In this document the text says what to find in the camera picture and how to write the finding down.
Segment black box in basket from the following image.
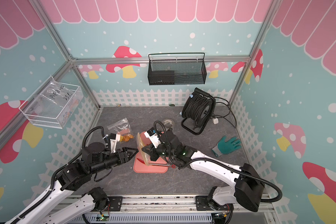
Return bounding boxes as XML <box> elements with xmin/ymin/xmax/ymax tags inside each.
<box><xmin>148</xmin><ymin>71</ymin><xmax>175</xmax><ymax>85</ymax></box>

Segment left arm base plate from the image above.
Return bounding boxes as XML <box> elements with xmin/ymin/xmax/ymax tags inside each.
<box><xmin>100</xmin><ymin>196</ymin><xmax>123</xmax><ymax>212</ymax></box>

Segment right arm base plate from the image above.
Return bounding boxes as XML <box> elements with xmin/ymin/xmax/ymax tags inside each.
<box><xmin>195</xmin><ymin>196</ymin><xmax>234</xmax><ymax>211</ymax></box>

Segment clear resealable bag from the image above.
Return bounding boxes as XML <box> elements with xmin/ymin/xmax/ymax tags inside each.
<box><xmin>137</xmin><ymin>132</ymin><xmax>151</xmax><ymax>166</ymax></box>

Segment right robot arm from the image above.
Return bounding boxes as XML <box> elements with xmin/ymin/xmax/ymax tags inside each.
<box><xmin>142</xmin><ymin>128</ymin><xmax>283</xmax><ymax>212</ymax></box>

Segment green rubber glove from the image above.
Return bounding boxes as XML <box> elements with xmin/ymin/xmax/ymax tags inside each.
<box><xmin>211</xmin><ymin>136</ymin><xmax>241</xmax><ymax>157</ymax></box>

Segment clear tape roll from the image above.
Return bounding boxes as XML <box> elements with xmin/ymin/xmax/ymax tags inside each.
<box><xmin>162</xmin><ymin>119</ymin><xmax>175</xmax><ymax>129</ymax></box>

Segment pink tray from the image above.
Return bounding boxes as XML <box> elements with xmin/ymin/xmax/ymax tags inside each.
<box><xmin>133</xmin><ymin>133</ymin><xmax>169</xmax><ymax>174</ymax></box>

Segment red kitchen tongs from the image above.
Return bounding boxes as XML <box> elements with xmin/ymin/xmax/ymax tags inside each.
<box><xmin>137</xmin><ymin>158</ymin><xmax>175</xmax><ymax>169</ymax></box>

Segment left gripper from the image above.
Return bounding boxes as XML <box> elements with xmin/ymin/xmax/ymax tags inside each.
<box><xmin>91</xmin><ymin>147</ymin><xmax>140</xmax><ymax>174</ymax></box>

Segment black cable reel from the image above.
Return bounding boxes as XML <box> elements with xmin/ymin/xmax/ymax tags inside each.
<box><xmin>181</xmin><ymin>88</ymin><xmax>216</xmax><ymax>135</ymax></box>

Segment black mesh wall basket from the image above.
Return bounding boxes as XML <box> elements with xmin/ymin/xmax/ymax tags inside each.
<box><xmin>148</xmin><ymin>52</ymin><xmax>207</xmax><ymax>85</ymax></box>

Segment white power plug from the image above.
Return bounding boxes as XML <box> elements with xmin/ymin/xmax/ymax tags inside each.
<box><xmin>212</xmin><ymin>118</ymin><xmax>219</xmax><ymax>125</ymax></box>

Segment white wire wall basket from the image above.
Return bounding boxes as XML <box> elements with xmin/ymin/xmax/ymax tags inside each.
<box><xmin>19</xmin><ymin>77</ymin><xmax>84</xmax><ymax>129</ymax></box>

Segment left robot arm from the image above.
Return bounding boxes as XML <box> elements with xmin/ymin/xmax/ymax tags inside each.
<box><xmin>8</xmin><ymin>126</ymin><xmax>139</xmax><ymax>224</ymax></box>

